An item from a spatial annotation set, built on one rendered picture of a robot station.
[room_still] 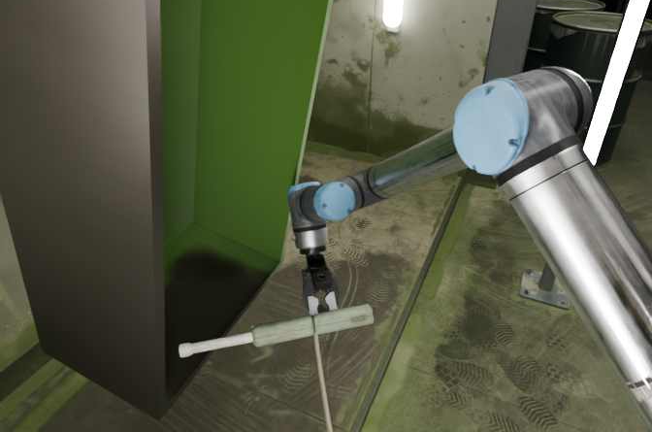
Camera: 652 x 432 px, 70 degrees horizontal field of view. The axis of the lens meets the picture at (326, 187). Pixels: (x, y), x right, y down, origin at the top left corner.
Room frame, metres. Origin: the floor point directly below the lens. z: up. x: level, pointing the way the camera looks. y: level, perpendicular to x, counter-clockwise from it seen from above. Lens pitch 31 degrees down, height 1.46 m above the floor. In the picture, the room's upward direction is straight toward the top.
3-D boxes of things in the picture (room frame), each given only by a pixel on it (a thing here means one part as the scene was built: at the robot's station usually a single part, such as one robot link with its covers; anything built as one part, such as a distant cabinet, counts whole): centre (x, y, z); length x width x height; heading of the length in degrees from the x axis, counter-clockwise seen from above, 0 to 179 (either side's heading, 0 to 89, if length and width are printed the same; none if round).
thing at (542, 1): (3.58, -1.70, 0.86); 0.54 x 0.54 x 0.01
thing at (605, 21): (2.93, -1.68, 0.86); 0.54 x 0.54 x 0.01
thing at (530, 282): (1.55, -0.98, 0.01); 0.20 x 0.20 x 0.01; 65
